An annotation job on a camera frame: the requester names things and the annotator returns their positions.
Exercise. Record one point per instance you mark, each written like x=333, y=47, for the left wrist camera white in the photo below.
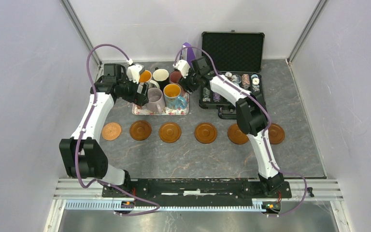
x=134, y=72

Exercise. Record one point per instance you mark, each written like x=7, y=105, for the wooden coaster five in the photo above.
x=276, y=134

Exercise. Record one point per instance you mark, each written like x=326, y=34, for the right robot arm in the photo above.
x=251, y=116

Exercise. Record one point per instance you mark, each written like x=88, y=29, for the blue mug orange inside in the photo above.
x=173, y=97

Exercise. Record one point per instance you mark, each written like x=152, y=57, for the wooden coaster one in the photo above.
x=140, y=130

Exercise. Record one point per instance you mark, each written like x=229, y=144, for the black mug white inside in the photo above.
x=161, y=76

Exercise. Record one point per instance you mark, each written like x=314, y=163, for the wooden coaster three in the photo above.
x=170, y=132

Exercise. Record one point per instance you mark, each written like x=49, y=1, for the teal poker chip stack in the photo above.
x=206, y=95

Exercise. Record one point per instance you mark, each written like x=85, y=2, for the purple poker chip stack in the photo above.
x=216, y=97

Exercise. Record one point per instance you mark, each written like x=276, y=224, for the floral tray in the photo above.
x=143, y=111

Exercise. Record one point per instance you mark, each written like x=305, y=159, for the wooden coaster two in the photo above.
x=236, y=136

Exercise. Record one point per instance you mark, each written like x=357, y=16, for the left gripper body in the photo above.
x=128, y=91

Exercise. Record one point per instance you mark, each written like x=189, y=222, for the woven rattan coaster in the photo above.
x=111, y=131

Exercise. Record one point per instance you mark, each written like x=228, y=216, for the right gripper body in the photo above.
x=191, y=80

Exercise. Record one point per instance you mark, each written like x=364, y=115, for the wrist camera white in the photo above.
x=134, y=72
x=183, y=67

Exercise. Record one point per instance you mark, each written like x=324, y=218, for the lilac mug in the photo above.
x=156, y=102

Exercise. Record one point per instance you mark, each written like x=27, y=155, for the white mug orange inside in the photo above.
x=146, y=78

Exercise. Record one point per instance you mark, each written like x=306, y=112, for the black poker chip case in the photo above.
x=237, y=55

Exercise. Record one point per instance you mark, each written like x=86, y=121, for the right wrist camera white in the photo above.
x=183, y=67

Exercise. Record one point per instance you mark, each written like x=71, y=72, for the purple metronome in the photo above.
x=187, y=53

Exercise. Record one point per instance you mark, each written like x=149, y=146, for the wooden coaster four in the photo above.
x=205, y=133

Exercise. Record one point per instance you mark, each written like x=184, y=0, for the pink mug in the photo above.
x=174, y=78

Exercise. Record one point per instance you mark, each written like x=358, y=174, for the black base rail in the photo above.
x=206, y=192

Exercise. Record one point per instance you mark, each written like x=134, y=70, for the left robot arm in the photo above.
x=81, y=153

